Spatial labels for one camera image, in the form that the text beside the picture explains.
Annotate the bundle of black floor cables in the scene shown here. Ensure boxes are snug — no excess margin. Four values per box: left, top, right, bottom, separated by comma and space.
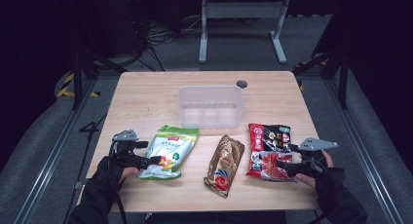
128, 9, 204, 72

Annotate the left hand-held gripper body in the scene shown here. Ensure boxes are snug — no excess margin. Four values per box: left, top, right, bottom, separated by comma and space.
111, 130, 152, 170

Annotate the gold snack packet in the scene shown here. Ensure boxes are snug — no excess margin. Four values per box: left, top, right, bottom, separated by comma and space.
203, 134, 246, 200

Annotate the red and black snack packet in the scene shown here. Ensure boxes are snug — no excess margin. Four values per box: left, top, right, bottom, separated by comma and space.
245, 123, 298, 183

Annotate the person's right hand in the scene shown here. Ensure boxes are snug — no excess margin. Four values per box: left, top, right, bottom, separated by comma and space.
294, 150, 336, 190

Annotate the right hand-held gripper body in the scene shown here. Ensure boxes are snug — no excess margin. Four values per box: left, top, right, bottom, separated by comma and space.
291, 136, 339, 178

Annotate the aluminium floor rail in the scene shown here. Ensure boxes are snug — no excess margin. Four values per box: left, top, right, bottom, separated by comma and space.
13, 77, 100, 224
324, 77, 405, 224

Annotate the person's left hand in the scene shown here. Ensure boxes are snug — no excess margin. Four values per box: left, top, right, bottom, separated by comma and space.
118, 166, 141, 185

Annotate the black metal stand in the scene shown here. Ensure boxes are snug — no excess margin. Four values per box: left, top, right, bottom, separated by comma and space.
69, 48, 129, 111
292, 48, 351, 111

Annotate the white metal desk frame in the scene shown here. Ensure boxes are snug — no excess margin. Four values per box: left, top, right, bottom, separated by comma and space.
198, 0, 291, 65

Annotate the yellow and black hazard tape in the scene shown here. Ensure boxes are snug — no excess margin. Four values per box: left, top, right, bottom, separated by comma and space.
56, 72, 101, 98

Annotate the green and white snack packet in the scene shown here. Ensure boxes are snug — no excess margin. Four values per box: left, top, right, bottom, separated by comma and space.
136, 124, 200, 181

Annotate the clear plastic container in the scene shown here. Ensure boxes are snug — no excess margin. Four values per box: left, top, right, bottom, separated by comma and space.
177, 85, 245, 131

